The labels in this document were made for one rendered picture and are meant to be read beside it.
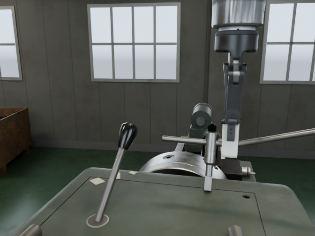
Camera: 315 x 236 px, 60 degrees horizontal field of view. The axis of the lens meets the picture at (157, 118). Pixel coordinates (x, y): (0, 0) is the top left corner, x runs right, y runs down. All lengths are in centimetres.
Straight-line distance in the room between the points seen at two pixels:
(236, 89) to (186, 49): 357
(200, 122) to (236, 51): 136
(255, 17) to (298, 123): 396
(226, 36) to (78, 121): 414
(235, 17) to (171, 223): 35
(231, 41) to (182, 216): 31
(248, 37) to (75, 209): 42
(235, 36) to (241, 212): 30
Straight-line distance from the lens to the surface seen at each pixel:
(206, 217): 49
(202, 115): 184
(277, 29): 417
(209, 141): 55
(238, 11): 49
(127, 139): 47
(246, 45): 50
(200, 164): 76
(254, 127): 427
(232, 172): 137
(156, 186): 58
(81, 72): 438
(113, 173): 47
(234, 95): 49
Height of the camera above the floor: 152
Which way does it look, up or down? 13 degrees down
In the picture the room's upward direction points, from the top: straight up
